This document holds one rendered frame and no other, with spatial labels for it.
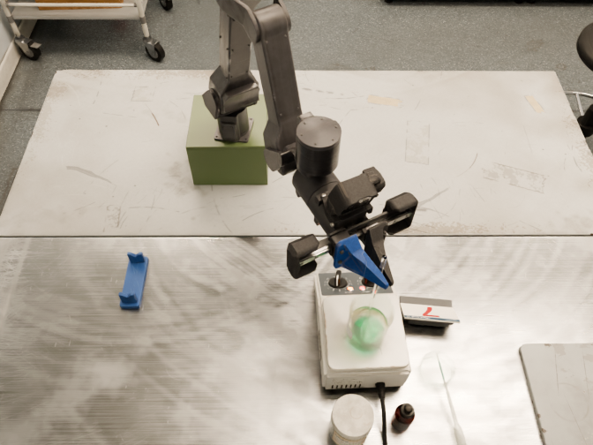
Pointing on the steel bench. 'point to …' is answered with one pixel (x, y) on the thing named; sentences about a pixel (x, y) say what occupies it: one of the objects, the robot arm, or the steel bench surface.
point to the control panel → (346, 286)
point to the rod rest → (134, 281)
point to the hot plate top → (349, 358)
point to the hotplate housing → (383, 378)
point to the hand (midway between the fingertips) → (374, 264)
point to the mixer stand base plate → (560, 390)
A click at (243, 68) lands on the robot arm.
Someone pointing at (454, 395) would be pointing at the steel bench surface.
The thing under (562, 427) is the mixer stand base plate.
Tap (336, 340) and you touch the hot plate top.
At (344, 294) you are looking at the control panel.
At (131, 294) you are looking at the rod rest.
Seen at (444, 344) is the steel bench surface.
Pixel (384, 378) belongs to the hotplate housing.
